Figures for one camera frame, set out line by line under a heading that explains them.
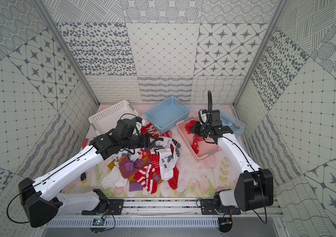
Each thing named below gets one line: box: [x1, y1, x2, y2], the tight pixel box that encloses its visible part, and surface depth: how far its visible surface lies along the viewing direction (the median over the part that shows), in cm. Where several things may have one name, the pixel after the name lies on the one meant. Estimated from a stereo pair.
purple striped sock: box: [118, 156, 152, 179], surface depth 84 cm
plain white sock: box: [100, 166, 128, 191], surface depth 83 cm
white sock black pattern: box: [149, 136, 181, 181], surface depth 88 cm
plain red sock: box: [167, 165, 180, 191], surface depth 83 cm
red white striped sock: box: [134, 163, 158, 195], surface depth 83 cm
